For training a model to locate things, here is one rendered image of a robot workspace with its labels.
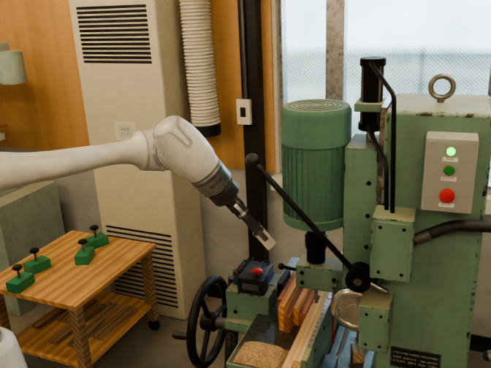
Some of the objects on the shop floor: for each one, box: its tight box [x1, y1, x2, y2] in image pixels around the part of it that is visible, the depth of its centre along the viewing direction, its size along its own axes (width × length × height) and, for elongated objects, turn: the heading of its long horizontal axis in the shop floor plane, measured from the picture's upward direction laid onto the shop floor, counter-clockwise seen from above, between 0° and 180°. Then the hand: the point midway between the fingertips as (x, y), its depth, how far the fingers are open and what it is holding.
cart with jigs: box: [0, 225, 160, 368], centre depth 277 cm, size 66×57×64 cm
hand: (264, 238), depth 141 cm, fingers closed
